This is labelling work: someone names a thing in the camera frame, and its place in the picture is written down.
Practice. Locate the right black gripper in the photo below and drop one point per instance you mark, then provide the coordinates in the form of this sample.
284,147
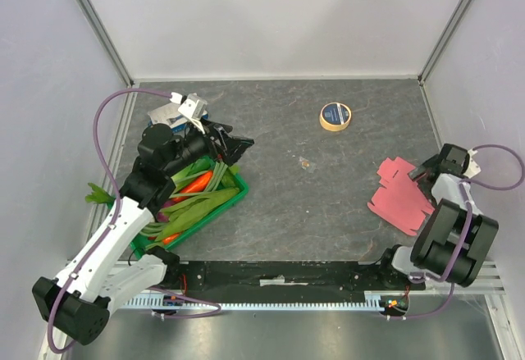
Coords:
426,170

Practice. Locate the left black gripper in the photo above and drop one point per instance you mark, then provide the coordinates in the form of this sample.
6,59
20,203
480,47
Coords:
230,149

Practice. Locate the pink paper box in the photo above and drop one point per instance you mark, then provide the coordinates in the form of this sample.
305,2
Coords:
398,200

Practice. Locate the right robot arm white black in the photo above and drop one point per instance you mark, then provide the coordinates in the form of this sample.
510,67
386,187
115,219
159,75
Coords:
454,240

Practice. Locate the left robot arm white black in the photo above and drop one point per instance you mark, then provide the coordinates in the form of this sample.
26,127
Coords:
80,299

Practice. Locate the blue white razor box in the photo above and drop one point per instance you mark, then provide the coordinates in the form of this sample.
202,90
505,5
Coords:
169,115

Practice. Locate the green bean bundle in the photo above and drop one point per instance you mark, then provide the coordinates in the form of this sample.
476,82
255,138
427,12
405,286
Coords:
218,172

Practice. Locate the orange toy carrot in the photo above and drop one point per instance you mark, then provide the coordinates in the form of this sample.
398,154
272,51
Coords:
196,186

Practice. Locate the green toy leek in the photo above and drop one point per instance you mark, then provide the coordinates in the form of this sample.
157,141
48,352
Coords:
189,212

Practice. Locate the small clear plastic bag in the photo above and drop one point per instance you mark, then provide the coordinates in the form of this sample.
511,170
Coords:
306,164

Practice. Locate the purple toy eggplant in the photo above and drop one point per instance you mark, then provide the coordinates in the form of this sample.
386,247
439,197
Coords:
163,215

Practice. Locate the masking tape roll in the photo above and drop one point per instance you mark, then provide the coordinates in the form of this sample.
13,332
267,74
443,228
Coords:
335,117

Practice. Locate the green leafy toy vegetable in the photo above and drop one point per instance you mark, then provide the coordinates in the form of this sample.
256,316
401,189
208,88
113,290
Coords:
99,196

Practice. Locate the green plastic basket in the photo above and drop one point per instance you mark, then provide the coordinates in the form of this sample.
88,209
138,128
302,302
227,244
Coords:
231,179

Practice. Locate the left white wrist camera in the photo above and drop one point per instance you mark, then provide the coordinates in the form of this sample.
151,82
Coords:
192,107

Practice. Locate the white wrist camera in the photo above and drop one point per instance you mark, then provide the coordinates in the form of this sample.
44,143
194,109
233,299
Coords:
473,168
192,107

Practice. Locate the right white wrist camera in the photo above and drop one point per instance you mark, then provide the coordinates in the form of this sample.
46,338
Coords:
473,168

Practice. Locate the grey slotted cable duct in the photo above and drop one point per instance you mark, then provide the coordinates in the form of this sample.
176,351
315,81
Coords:
151,300

